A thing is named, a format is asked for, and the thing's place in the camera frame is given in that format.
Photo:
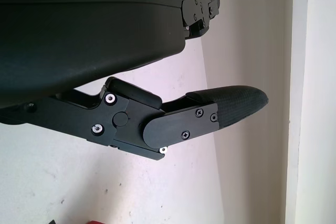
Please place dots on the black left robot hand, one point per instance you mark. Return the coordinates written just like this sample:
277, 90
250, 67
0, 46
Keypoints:
92, 30

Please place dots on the red cube block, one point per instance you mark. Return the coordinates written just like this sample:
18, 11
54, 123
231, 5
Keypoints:
95, 222

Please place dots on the black tape strip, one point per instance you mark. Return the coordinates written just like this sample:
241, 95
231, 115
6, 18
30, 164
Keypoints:
51, 222

